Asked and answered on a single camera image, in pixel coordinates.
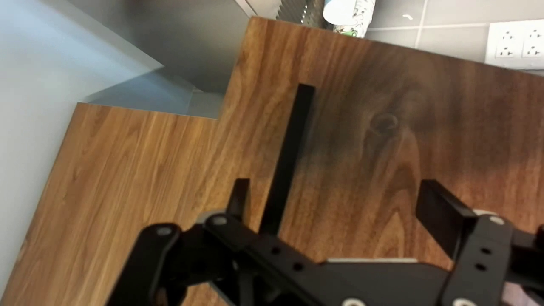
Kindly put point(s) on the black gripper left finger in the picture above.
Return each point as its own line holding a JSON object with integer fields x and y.
{"x": 226, "y": 255}

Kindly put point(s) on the narrow wooden cabinet door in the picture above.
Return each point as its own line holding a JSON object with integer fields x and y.
{"x": 112, "y": 180}

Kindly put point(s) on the white double wall outlet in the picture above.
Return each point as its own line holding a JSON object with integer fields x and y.
{"x": 519, "y": 44}

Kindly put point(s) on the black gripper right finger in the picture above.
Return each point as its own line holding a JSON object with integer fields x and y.
{"x": 481, "y": 255}

